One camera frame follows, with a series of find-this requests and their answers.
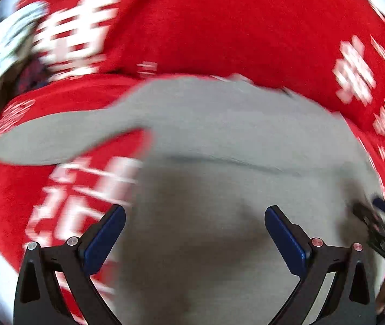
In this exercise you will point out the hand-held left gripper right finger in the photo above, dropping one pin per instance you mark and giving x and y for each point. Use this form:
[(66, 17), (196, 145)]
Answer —
[(285, 240)]

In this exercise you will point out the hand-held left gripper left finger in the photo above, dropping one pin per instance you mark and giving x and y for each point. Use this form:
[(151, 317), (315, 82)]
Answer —
[(104, 237)]

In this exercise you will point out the grey small garment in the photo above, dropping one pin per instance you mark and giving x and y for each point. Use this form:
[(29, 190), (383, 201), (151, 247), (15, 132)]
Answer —
[(212, 142)]

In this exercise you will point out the dark cloth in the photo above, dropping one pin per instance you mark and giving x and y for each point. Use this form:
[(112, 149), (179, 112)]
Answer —
[(31, 74)]

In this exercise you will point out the red printed blanket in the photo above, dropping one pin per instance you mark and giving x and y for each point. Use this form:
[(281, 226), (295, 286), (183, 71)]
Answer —
[(212, 23)]

